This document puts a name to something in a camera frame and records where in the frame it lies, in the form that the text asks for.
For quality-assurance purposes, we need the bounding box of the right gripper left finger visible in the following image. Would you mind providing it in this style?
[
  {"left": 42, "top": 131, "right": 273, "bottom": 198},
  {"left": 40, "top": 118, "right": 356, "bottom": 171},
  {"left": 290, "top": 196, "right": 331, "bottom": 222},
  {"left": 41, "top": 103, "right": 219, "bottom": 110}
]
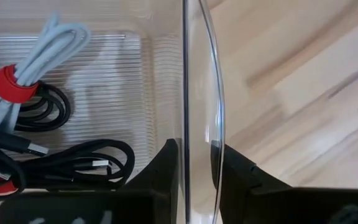
[{"left": 119, "top": 138, "right": 180, "bottom": 224}]

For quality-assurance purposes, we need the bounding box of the clear plastic bin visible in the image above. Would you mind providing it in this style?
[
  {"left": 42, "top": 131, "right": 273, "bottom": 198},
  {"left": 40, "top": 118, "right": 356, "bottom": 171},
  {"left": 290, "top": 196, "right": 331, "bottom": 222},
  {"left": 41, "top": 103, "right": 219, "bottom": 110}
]
[{"left": 0, "top": 0, "right": 226, "bottom": 224}]

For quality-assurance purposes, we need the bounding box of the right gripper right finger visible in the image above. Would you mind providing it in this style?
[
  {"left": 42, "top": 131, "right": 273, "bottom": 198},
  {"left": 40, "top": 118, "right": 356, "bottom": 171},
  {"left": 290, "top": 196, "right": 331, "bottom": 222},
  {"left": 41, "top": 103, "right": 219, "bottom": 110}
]
[{"left": 211, "top": 140, "right": 291, "bottom": 224}]

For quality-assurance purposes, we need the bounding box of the small black cable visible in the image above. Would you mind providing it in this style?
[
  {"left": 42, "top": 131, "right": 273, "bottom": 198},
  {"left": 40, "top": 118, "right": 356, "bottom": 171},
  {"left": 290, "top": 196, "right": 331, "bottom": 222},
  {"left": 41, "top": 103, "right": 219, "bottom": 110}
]
[{"left": 14, "top": 80, "right": 73, "bottom": 133}]

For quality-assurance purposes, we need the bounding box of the long black cable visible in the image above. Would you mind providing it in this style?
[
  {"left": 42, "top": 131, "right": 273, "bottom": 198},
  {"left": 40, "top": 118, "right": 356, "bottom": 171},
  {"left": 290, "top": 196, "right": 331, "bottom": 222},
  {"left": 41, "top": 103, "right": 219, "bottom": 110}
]
[{"left": 0, "top": 129, "right": 136, "bottom": 192}]

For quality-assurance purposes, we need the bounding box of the white cable with red tie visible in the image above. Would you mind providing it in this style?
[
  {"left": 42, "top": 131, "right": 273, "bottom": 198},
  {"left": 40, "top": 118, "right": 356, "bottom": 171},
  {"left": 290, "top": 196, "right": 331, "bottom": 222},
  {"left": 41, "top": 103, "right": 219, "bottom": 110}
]
[{"left": 0, "top": 12, "right": 92, "bottom": 141}]

